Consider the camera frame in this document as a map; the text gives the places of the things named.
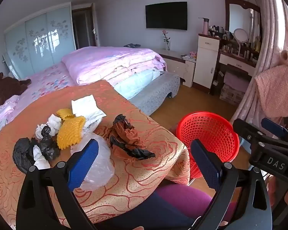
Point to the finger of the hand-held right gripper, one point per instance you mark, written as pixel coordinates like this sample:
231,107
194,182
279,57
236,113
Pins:
273,125
244,128

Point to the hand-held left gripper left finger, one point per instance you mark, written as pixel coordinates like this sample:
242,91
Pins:
84,163

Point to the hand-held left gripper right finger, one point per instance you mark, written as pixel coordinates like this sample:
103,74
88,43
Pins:
206,165

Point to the clear plastic bag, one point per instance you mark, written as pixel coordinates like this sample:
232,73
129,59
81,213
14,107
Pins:
103,163

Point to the yellow foam fruit net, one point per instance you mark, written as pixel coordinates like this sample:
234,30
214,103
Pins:
64,113
69,131

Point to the red plastic mesh basket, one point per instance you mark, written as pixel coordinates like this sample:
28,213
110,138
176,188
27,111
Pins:
206,127

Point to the white paper scrap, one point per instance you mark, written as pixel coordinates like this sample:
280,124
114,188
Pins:
40,158

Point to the white paper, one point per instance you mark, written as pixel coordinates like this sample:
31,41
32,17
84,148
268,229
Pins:
54,123

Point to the brown and black plastic bag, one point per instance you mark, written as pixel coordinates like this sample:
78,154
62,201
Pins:
127,134

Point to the small white paper ball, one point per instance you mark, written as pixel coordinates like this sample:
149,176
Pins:
40,131

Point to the large black plastic bag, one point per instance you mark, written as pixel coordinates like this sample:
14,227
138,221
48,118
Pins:
21,153

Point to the blue plastic stool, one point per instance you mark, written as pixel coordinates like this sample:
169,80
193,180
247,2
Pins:
244,146

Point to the pink knitted garment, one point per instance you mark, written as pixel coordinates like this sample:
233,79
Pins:
276,88

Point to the storage box with purple cloth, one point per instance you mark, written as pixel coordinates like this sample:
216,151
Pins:
232,88

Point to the orange rose pattern blanket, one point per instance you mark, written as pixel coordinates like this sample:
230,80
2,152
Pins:
139,172

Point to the dark blue cloth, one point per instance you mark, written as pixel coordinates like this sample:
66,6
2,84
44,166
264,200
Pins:
146,210

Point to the tall white cabinet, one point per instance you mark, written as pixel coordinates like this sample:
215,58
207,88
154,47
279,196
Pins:
205,62

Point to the pink floral bed sheet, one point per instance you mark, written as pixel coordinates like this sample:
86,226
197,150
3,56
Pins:
45,83

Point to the stack of papers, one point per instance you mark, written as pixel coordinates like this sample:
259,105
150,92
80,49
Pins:
188,57

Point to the small pink toy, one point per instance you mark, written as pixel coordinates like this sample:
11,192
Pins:
193,53

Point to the low cream cabinet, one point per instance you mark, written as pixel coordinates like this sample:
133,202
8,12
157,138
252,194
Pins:
175,67

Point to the round makeup mirror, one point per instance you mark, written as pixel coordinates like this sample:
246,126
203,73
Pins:
241,35

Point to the light blue quilt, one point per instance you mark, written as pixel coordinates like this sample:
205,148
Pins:
134,83

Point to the pink pillow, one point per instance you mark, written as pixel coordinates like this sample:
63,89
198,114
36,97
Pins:
7,107

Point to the pink curtain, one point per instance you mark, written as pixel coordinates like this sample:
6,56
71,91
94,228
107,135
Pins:
271,28

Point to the brown plush toy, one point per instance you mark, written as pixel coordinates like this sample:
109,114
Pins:
4,88

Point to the pink thermos flask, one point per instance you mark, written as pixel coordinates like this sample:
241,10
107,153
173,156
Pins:
204,26

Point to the dressing table mirror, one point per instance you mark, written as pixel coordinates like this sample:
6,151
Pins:
238,16

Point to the pink rose in vase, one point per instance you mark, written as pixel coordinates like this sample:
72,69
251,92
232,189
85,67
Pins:
166,39

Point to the glass floral sliding wardrobe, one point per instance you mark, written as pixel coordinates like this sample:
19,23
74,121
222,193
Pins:
38,40

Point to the white bedroom door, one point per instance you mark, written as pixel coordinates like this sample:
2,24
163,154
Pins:
96,19

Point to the grey upholstered bed frame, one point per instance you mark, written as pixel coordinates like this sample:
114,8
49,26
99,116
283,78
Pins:
156,93

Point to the wall mounted black television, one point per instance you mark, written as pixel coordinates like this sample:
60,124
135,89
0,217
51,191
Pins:
165,15

